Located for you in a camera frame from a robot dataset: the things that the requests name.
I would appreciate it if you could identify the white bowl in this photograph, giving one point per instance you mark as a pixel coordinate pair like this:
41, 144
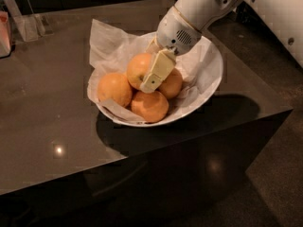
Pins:
208, 73

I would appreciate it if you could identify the orange with stem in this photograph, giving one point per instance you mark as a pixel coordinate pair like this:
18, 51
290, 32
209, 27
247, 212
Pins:
137, 68

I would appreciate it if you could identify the left orange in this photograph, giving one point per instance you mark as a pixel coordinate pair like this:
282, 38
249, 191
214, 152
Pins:
115, 86

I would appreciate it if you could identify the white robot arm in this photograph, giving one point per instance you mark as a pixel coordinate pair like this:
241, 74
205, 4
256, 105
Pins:
283, 17

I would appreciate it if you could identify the right back orange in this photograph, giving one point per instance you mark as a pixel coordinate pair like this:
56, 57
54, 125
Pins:
172, 85

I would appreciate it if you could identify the front orange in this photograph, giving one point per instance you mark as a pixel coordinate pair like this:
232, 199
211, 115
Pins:
151, 107

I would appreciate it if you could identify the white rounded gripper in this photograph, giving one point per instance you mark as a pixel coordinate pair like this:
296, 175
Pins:
175, 30

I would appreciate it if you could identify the white crumpled paper liner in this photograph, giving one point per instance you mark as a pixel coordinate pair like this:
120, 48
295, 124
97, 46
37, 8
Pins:
110, 48

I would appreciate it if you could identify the pink white container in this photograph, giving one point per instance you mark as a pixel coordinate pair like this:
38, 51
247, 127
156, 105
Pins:
5, 35

